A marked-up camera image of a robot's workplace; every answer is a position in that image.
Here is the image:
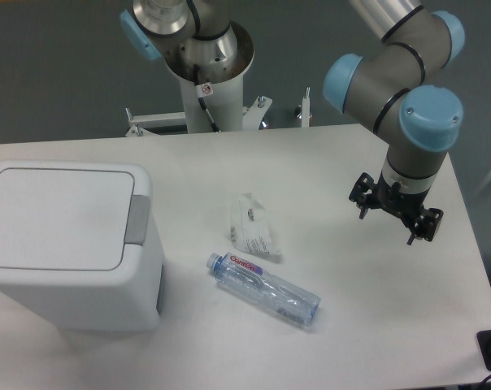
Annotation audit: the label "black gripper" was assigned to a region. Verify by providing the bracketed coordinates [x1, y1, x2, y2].
[349, 172, 444, 245]

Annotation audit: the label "black cable on pedestal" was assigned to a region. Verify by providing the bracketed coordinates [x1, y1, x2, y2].
[191, 63, 223, 133]

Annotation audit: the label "white plastic trash can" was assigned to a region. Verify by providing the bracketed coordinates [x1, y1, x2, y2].
[0, 160, 164, 332]

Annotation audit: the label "crumpled white plastic wrapper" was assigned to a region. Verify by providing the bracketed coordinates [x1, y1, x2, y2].
[229, 193, 281, 261]

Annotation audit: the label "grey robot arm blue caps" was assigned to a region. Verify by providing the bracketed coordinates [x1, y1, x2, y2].
[119, 1, 465, 241]

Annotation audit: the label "clear plastic water bottle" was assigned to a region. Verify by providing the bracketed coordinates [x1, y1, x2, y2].
[206, 253, 321, 327]

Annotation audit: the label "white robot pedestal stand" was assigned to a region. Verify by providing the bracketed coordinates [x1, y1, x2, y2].
[125, 21, 272, 137]

